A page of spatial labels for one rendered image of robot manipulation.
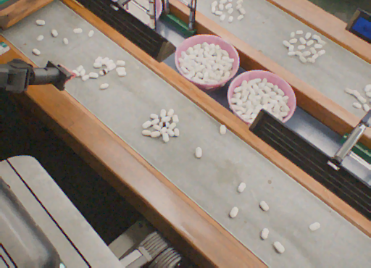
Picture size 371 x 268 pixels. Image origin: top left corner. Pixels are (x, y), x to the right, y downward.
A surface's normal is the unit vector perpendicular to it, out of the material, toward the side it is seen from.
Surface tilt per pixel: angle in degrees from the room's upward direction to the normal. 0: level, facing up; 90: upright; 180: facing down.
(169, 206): 0
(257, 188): 0
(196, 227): 0
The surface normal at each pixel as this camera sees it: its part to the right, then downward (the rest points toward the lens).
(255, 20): 0.06, -0.52
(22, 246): 0.26, -0.66
